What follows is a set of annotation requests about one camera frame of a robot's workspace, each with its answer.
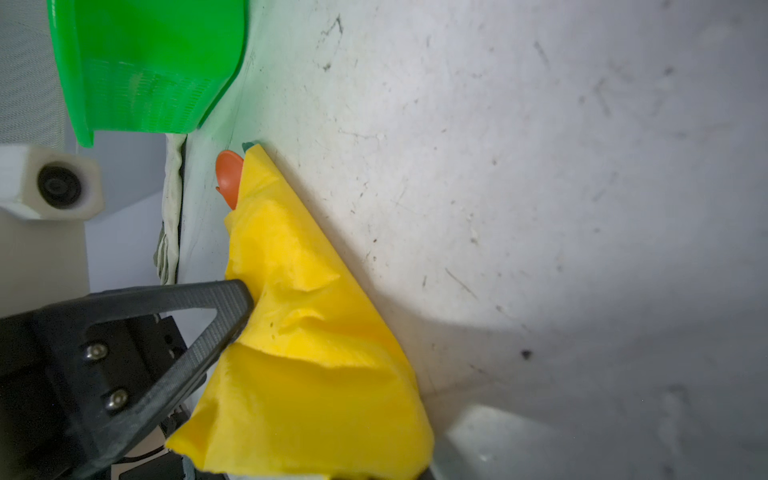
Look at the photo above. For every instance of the white mesh two-tier shelf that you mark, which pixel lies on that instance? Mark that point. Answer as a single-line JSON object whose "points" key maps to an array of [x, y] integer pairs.
{"points": [[32, 104]]}

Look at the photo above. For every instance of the orange plastic spoon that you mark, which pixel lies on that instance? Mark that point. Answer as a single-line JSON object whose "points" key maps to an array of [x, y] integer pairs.
{"points": [[228, 169]]}

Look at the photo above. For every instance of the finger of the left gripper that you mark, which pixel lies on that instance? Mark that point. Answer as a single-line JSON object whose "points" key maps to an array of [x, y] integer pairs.
{"points": [[84, 381]]}

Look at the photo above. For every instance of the yellow paper napkin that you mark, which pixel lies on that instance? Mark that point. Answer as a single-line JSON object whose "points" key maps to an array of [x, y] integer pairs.
{"points": [[316, 384]]}

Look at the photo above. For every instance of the green plastic basket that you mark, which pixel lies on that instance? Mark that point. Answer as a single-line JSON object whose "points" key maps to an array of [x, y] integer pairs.
{"points": [[147, 66]]}

